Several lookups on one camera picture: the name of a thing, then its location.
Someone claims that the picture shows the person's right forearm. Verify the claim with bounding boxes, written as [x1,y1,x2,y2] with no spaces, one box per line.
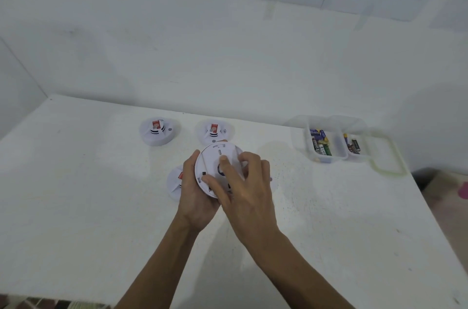
[252,230,355,309]

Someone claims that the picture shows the pile of assorted batteries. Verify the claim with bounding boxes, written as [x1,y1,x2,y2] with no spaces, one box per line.
[310,129,332,157]

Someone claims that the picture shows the clear lid with green rim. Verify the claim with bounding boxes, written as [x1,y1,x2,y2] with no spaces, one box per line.
[369,131,409,177]

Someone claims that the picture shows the person's left hand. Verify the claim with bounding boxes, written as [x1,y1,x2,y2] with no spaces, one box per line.
[176,149,224,234]

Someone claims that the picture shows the person's right hand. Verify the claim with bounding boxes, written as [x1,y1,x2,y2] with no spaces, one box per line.
[201,151,284,247]

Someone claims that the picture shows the cream fabric with pink dots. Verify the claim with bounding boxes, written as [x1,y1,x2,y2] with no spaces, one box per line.
[424,170,468,240]

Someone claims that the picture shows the person's left forearm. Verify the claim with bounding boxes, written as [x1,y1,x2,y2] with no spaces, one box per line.
[115,217,202,309]

